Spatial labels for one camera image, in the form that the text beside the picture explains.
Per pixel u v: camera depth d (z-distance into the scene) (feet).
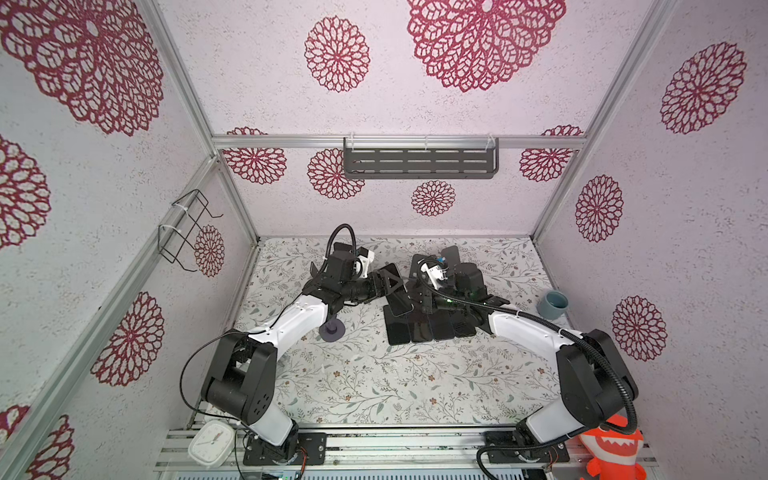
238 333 1.57
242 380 1.45
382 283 2.46
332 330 3.00
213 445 2.38
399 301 2.68
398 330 3.12
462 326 2.25
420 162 3.26
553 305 3.11
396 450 2.45
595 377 1.47
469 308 2.20
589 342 1.57
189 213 2.60
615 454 2.20
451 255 3.35
